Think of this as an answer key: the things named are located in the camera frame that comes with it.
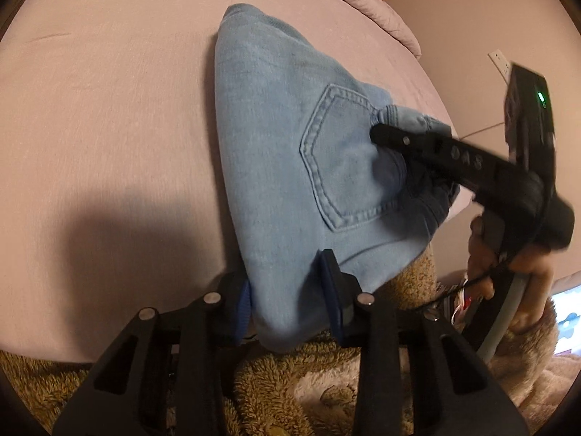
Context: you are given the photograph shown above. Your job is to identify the pink bed sheet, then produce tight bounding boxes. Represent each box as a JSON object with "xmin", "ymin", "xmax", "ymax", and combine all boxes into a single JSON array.
[{"xmin": 1, "ymin": 0, "xmax": 453, "ymax": 362}]

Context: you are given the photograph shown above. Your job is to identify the white wall outlet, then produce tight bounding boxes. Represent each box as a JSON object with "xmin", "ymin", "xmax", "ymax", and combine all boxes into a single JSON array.
[{"xmin": 487, "ymin": 49, "xmax": 511, "ymax": 84}]

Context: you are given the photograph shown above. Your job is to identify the person's right hand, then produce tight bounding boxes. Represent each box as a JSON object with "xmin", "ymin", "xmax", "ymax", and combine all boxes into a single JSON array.
[{"xmin": 467, "ymin": 215, "xmax": 554, "ymax": 334}]

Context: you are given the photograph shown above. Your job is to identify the light blue denim jeans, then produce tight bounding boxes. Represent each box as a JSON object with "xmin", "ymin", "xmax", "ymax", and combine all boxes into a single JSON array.
[{"xmin": 215, "ymin": 4, "xmax": 459, "ymax": 352}]

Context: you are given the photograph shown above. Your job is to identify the brown fuzzy robe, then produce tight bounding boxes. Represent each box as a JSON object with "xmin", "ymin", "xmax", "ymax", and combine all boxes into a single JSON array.
[{"xmin": 1, "ymin": 253, "xmax": 580, "ymax": 435}]

